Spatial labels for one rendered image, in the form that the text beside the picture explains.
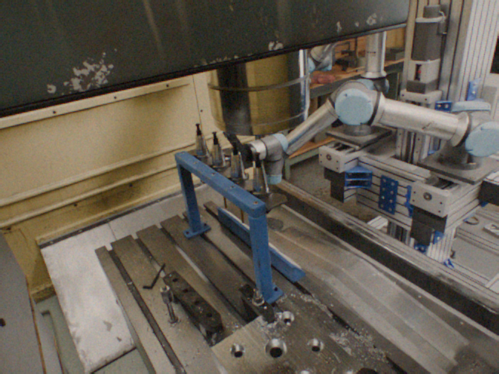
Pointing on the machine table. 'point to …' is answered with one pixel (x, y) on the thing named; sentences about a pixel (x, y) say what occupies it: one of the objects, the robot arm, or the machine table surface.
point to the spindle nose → (261, 95)
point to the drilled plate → (225, 365)
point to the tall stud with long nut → (168, 303)
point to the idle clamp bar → (210, 326)
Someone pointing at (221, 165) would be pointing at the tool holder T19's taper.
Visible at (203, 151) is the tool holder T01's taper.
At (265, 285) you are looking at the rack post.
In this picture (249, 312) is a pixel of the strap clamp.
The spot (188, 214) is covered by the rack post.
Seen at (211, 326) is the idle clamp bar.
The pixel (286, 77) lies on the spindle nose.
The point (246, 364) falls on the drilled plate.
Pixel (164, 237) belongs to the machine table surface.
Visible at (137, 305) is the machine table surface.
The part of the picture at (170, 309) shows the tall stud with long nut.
